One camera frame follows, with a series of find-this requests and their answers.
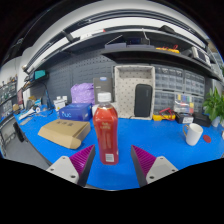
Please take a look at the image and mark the white shelf unit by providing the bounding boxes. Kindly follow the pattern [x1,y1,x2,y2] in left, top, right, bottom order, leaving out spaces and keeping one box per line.
[208,39,224,78]

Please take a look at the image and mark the green potted plant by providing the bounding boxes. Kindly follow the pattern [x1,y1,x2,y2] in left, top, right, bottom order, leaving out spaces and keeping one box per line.
[201,87,224,128]

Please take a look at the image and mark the plain black box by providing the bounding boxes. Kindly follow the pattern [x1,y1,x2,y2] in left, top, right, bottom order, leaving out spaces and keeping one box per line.
[192,111,212,128]

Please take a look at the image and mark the black box with white label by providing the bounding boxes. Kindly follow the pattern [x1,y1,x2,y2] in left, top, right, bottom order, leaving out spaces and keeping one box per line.
[175,112,194,125]

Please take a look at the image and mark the grey small-parts drawer cabinet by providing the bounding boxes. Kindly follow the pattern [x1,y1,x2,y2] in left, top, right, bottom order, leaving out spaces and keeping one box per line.
[154,90,176,114]
[193,96,205,114]
[154,65,185,92]
[183,70,206,98]

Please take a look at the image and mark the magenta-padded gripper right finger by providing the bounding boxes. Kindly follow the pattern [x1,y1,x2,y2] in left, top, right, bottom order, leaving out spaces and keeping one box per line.
[130,144,179,188]

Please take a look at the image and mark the dark grey upright box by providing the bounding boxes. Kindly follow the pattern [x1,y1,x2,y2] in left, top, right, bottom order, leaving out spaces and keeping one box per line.
[92,76,114,104]

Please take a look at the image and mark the small white box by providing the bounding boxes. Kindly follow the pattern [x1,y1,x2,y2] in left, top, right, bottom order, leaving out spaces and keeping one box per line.
[91,101,119,118]

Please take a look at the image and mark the dark grey wall shelf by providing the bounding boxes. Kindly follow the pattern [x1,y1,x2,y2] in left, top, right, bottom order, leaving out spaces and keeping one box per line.
[100,46,224,83]

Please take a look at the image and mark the yellow multimeter with red leads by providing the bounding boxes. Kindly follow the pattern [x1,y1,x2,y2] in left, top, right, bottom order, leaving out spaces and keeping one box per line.
[152,107,176,122]
[155,45,180,54]

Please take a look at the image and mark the purple plastic bag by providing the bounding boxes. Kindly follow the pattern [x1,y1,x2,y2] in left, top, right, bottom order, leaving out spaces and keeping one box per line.
[70,82,96,106]

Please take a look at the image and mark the small white bottles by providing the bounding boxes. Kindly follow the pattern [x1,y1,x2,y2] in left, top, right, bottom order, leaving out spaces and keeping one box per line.
[53,95,68,112]

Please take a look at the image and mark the red drink bottle white cap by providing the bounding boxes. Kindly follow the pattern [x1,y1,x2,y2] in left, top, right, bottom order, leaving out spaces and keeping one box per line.
[92,91,120,166]

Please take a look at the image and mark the black rounded device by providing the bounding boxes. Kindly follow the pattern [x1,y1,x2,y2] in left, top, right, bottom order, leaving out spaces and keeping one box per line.
[159,24,176,34]

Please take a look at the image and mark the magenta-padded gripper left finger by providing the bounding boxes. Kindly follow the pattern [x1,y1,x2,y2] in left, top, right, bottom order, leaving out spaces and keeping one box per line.
[46,144,97,188]

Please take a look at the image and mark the black zip case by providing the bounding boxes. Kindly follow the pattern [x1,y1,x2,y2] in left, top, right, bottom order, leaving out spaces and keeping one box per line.
[133,83,154,118]

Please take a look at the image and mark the brown cardboard box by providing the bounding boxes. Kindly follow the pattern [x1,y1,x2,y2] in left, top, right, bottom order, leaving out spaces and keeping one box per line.
[37,119,92,150]

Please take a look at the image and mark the white perforated tray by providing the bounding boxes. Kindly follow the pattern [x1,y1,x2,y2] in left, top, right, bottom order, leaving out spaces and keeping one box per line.
[113,64,156,121]

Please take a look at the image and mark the clear organiser with coloured parts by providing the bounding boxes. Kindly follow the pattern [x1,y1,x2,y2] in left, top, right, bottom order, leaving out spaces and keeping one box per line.
[173,93,195,114]

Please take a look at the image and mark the white mug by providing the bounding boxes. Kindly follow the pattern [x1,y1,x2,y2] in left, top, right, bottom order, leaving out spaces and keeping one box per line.
[182,122,204,147]

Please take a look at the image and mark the teal screen device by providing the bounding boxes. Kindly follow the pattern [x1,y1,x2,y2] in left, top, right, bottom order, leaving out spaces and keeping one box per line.
[33,69,48,80]

